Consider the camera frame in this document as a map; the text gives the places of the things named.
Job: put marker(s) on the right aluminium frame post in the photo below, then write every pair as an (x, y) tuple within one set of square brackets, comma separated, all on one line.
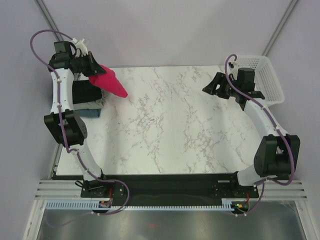
[(280, 26)]

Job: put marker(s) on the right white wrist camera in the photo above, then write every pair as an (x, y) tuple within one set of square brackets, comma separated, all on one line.
[(233, 67)]

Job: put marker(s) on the aluminium frame post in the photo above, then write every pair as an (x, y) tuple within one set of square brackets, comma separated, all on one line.
[(280, 26), (52, 28)]

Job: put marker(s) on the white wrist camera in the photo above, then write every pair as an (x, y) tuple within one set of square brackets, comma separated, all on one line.
[(82, 45), (233, 67)]

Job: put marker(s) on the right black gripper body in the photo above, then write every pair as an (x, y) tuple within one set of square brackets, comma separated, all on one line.
[(237, 85)]

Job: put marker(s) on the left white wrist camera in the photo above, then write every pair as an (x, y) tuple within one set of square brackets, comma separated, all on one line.
[(82, 45)]

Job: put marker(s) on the white plastic basket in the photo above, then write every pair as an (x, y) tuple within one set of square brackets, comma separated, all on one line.
[(266, 80)]

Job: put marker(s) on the folded blue t shirt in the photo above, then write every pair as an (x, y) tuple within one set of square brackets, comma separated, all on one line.
[(89, 113)]

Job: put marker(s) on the aluminium rail profile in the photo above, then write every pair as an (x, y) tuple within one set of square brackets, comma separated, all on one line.
[(57, 190)]

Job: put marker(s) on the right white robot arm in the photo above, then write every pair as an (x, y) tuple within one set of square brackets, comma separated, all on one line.
[(277, 154)]

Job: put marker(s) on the folded black t shirt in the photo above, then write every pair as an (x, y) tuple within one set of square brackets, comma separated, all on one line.
[(86, 93)]

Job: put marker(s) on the left aluminium frame post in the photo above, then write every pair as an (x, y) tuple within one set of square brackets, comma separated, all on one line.
[(52, 28)]

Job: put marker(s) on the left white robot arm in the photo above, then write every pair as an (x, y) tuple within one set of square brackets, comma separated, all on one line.
[(64, 124)]

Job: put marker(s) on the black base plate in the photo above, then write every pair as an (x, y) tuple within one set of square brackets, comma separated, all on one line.
[(203, 188)]

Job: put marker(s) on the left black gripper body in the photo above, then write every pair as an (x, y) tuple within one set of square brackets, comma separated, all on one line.
[(81, 65)]

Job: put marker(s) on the red t shirt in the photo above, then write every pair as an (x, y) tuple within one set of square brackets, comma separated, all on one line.
[(108, 82)]

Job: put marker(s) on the white slotted cable duct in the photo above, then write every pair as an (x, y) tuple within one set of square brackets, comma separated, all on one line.
[(99, 205)]

